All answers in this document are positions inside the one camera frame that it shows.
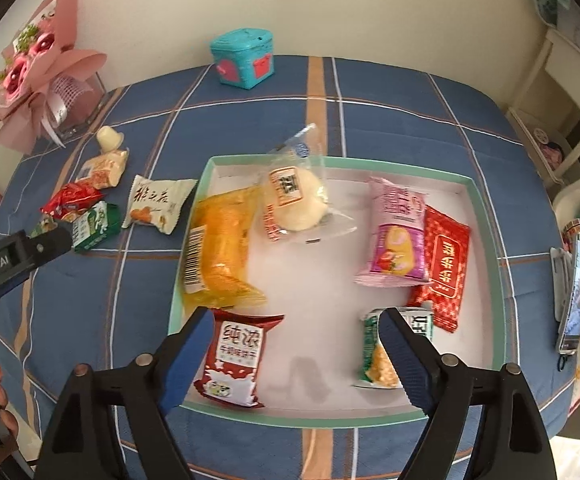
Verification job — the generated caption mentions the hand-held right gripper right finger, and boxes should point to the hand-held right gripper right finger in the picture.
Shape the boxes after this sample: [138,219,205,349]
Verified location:
[377,307,558,480]

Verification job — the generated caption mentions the yellow cake packet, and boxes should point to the yellow cake packet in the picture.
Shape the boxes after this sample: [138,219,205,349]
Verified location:
[181,186,268,311]

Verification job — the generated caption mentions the red packet with white label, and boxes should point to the red packet with white label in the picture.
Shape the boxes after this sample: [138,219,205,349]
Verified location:
[406,205,472,335]

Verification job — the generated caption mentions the blue plaid tablecloth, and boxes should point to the blue plaid tablecloth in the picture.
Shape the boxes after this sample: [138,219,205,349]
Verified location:
[0,55,576,480]

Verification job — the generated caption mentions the green corn snack packet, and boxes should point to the green corn snack packet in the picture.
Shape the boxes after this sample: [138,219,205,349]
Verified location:
[352,301,435,390]

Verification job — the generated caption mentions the white tray with green rim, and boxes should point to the white tray with green rim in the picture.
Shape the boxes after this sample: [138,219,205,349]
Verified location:
[167,155,513,429]

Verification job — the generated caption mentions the cream jelly cup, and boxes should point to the cream jelly cup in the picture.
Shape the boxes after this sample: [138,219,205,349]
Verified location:
[96,126,123,153]

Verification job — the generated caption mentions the red candy packet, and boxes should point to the red candy packet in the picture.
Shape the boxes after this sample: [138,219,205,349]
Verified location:
[40,182,99,222]

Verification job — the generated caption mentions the clear glass vase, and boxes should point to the clear glass vase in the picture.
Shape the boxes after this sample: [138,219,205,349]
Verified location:
[44,72,108,143]

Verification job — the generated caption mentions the pink rose bouquet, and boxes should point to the pink rose bouquet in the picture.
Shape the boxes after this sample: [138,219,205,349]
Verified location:
[0,0,108,156]

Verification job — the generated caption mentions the orange white snack packet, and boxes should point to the orange white snack packet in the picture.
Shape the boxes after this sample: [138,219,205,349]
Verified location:
[76,147,129,191]

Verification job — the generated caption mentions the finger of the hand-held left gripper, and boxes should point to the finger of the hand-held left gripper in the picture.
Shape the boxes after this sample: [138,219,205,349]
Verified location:
[17,229,74,273]

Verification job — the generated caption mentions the white packet with orange print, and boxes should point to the white packet with orange print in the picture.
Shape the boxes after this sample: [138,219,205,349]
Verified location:
[121,175,199,236]

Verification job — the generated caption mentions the green white biscuit packet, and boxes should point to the green white biscuit packet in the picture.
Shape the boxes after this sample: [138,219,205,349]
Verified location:
[71,201,121,253]

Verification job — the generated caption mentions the round cartoon ornament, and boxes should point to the round cartoon ornament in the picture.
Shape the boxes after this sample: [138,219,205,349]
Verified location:
[532,127,573,167]

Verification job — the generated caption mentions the white wooden shelf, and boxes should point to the white wooden shelf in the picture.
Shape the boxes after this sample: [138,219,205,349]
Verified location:
[505,25,580,191]

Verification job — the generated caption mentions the clear bun packet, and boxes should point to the clear bun packet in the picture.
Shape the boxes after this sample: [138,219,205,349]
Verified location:
[260,124,358,243]

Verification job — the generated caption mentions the pink cake packet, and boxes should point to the pink cake packet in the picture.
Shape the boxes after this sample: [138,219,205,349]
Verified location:
[354,176,429,288]

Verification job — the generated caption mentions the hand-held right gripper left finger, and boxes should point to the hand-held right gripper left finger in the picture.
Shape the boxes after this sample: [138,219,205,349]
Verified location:
[40,306,215,480]

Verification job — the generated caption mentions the green clear pastry packet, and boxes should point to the green clear pastry packet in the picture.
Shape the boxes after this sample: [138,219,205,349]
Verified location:
[28,214,60,238]

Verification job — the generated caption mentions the dark red biscuit packet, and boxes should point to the dark red biscuit packet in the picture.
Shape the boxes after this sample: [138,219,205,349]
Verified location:
[193,309,285,409]

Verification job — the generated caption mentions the teal box with pink prints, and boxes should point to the teal box with pink prints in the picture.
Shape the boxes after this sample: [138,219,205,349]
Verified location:
[210,29,275,90]

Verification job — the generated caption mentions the smartphone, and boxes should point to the smartphone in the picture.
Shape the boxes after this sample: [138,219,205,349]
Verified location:
[556,232,580,353]

